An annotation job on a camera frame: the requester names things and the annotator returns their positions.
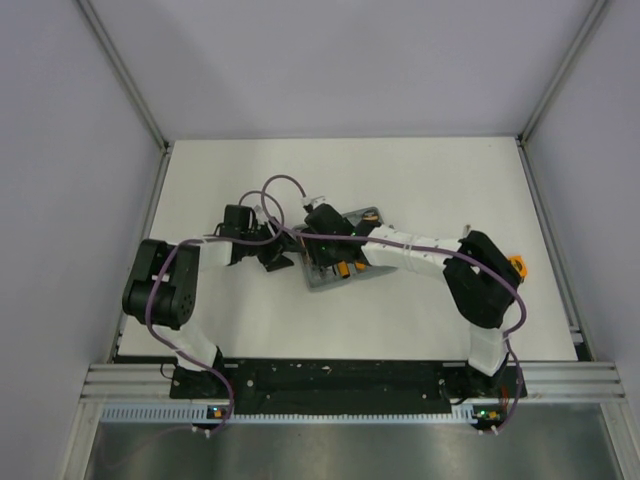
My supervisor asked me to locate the grey plastic tool case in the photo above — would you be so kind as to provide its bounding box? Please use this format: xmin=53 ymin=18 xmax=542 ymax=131
xmin=297 ymin=237 xmax=395 ymax=292

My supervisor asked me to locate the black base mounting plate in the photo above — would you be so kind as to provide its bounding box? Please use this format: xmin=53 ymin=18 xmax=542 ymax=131
xmin=169 ymin=358 xmax=527 ymax=415

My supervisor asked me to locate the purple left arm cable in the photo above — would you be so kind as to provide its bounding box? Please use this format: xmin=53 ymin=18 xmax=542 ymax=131
xmin=148 ymin=190 xmax=289 ymax=437

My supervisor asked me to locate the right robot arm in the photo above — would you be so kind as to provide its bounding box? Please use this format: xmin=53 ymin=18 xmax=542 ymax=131
xmin=297 ymin=200 xmax=525 ymax=396

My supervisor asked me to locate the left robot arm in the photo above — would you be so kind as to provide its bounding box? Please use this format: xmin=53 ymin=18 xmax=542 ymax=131
xmin=122 ymin=205 xmax=302 ymax=397

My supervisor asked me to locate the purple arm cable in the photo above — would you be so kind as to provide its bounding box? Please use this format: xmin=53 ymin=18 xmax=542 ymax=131
xmin=148 ymin=190 xmax=289 ymax=437
xmin=261 ymin=174 xmax=529 ymax=435

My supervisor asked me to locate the black round tape roll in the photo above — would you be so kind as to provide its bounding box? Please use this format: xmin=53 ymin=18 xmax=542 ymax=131
xmin=362 ymin=211 xmax=379 ymax=222

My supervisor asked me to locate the orange tape measure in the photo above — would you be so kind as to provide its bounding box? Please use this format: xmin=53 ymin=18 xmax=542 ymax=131
xmin=508 ymin=255 xmax=528 ymax=282

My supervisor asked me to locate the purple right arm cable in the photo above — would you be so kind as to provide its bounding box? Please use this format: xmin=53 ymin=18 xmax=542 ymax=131
xmin=261 ymin=174 xmax=529 ymax=435

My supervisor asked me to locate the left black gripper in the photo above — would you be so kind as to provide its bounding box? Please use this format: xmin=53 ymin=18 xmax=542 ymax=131
xmin=241 ymin=216 xmax=305 ymax=271

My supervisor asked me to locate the white slotted cable duct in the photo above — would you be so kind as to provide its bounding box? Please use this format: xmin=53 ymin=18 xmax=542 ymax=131
xmin=101 ymin=403 xmax=488 ymax=425

